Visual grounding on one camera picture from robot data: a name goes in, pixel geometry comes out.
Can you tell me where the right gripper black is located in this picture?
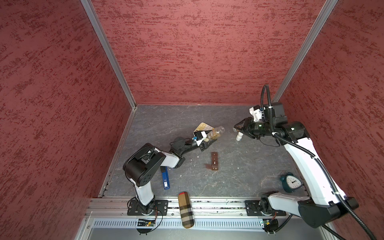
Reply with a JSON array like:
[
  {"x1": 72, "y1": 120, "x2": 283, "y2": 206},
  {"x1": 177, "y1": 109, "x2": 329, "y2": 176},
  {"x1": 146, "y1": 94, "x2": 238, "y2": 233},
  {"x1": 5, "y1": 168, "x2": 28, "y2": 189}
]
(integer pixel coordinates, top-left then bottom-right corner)
[{"x1": 234, "y1": 116, "x2": 275, "y2": 139}]

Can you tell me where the clear amber pill bottle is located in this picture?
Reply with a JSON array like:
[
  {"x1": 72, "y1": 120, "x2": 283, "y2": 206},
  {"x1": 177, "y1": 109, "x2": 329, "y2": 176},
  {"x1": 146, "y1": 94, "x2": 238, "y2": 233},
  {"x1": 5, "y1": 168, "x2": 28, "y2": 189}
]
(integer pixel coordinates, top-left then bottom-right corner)
[{"x1": 207, "y1": 126, "x2": 225, "y2": 141}]

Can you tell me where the brown weekly pill organizer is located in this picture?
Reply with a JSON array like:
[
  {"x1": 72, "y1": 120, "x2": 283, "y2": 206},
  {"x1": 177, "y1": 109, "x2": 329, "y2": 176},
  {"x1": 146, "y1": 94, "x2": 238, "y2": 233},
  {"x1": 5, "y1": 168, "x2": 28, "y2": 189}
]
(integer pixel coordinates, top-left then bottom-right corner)
[{"x1": 206, "y1": 152, "x2": 219, "y2": 171}]

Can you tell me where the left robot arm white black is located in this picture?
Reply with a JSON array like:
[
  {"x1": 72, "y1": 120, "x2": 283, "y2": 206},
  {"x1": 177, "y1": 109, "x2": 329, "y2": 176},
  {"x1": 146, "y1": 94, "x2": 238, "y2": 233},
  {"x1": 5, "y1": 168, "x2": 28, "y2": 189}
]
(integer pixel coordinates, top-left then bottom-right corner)
[{"x1": 123, "y1": 130, "x2": 215, "y2": 208}]

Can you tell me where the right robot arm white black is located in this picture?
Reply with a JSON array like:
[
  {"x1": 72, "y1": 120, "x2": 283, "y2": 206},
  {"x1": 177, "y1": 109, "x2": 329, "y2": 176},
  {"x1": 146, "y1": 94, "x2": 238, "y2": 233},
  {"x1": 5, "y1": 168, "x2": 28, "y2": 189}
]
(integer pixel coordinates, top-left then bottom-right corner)
[{"x1": 234, "y1": 117, "x2": 359, "y2": 228}]

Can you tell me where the white pill bottle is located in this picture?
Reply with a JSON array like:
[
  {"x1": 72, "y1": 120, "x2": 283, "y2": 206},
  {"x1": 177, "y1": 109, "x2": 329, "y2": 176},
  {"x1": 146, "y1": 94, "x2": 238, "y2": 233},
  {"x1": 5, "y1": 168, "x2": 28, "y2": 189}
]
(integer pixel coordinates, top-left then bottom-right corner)
[{"x1": 236, "y1": 132, "x2": 243, "y2": 142}]

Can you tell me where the yellow calculator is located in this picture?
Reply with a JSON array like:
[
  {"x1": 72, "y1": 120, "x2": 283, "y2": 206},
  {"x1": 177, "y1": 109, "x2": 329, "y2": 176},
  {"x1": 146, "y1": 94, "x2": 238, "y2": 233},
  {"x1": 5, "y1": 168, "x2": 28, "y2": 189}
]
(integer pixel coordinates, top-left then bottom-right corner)
[{"x1": 193, "y1": 122, "x2": 214, "y2": 134}]

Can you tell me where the teal alarm clock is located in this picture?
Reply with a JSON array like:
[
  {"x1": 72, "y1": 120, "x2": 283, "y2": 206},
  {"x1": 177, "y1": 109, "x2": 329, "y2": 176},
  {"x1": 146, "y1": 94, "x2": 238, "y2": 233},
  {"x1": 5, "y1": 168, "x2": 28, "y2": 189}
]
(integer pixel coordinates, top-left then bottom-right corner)
[{"x1": 280, "y1": 173, "x2": 303, "y2": 193}]

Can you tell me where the plaid glasses case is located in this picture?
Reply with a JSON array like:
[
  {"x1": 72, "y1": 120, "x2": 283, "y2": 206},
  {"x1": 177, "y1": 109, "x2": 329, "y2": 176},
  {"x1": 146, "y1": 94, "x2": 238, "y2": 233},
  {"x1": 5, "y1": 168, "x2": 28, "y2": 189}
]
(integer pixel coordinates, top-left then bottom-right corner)
[{"x1": 178, "y1": 192, "x2": 195, "y2": 229}]

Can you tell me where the right corner aluminium profile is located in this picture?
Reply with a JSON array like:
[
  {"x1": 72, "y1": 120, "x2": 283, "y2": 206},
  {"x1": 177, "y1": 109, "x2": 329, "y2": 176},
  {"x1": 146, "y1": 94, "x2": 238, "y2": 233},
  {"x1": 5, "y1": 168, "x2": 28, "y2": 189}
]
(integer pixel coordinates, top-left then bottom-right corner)
[{"x1": 273, "y1": 0, "x2": 338, "y2": 102}]

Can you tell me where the corner aluminium profile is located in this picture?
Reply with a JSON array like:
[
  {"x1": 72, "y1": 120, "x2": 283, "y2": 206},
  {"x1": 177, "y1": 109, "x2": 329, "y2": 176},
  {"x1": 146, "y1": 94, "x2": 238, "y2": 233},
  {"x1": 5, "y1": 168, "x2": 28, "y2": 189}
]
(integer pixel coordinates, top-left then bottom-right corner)
[
  {"x1": 273, "y1": 0, "x2": 338, "y2": 102},
  {"x1": 81, "y1": 0, "x2": 137, "y2": 111}
]

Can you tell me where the left corner aluminium profile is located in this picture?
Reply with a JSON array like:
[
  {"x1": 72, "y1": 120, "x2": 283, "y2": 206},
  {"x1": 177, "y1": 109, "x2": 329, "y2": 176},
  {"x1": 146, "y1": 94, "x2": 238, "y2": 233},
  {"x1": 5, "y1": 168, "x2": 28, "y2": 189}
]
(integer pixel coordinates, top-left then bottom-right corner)
[{"x1": 81, "y1": 0, "x2": 137, "y2": 111}]

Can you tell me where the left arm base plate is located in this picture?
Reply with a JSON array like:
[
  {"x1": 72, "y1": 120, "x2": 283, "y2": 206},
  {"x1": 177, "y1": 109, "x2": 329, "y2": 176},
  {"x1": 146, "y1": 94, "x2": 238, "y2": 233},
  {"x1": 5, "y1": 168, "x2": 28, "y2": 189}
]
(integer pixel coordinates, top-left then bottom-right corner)
[{"x1": 127, "y1": 198, "x2": 169, "y2": 216}]

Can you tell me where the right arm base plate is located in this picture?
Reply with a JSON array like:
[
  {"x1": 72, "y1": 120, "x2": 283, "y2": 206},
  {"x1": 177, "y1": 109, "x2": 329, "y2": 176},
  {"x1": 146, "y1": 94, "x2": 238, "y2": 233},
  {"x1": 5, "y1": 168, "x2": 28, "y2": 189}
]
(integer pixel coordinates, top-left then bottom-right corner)
[{"x1": 245, "y1": 199, "x2": 287, "y2": 217}]

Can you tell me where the right circuit board with wires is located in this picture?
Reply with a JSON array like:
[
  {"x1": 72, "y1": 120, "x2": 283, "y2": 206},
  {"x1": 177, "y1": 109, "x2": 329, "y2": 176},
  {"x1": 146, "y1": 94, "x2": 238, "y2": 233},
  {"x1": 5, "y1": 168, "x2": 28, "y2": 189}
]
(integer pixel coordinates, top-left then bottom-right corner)
[{"x1": 263, "y1": 211, "x2": 293, "y2": 235}]

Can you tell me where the circuit board with wires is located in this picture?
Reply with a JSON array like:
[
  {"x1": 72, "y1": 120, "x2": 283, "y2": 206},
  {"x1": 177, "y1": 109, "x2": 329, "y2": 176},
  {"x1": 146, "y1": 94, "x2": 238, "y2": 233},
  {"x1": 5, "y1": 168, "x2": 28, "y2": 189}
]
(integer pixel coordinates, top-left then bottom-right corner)
[
  {"x1": 136, "y1": 207, "x2": 164, "y2": 235},
  {"x1": 263, "y1": 211, "x2": 293, "y2": 235}
]

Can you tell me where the left circuit board with wires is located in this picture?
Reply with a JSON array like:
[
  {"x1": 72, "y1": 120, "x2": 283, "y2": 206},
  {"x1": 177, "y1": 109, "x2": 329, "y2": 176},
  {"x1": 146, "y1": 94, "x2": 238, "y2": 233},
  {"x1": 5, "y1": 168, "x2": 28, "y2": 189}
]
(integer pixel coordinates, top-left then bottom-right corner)
[{"x1": 136, "y1": 207, "x2": 164, "y2": 235}]

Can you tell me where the aluminium front rail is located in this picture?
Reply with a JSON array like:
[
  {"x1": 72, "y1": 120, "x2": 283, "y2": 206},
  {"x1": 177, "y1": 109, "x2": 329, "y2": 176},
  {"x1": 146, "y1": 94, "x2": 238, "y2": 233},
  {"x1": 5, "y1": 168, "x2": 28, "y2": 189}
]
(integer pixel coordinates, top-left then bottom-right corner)
[{"x1": 75, "y1": 197, "x2": 335, "y2": 240}]

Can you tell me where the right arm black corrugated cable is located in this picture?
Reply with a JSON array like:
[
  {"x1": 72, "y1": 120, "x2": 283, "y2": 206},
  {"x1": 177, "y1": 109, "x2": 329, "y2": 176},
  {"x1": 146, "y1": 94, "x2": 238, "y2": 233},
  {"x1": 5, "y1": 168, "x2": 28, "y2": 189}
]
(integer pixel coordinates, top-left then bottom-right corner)
[{"x1": 260, "y1": 84, "x2": 377, "y2": 240}]

